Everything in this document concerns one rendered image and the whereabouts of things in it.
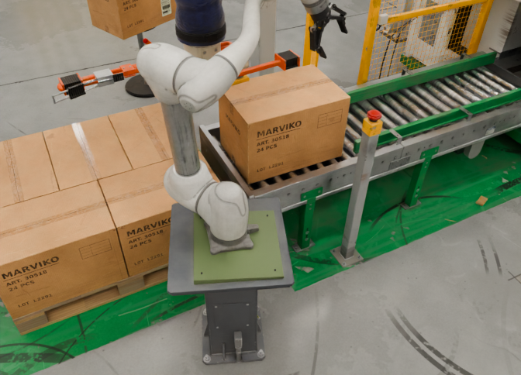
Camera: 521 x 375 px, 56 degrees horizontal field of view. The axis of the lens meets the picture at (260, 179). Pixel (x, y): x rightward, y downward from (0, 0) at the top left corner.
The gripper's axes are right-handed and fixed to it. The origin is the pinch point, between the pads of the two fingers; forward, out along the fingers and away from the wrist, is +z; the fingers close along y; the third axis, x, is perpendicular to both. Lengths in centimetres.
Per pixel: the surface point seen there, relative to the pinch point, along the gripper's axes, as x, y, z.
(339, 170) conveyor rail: 11, -22, 87
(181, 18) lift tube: 55, -29, -23
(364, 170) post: -7, -18, 75
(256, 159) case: 35, -48, 54
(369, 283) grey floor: -25, -58, 135
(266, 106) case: 41, -25, 41
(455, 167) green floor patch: 1, 54, 202
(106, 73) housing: 63, -67, -26
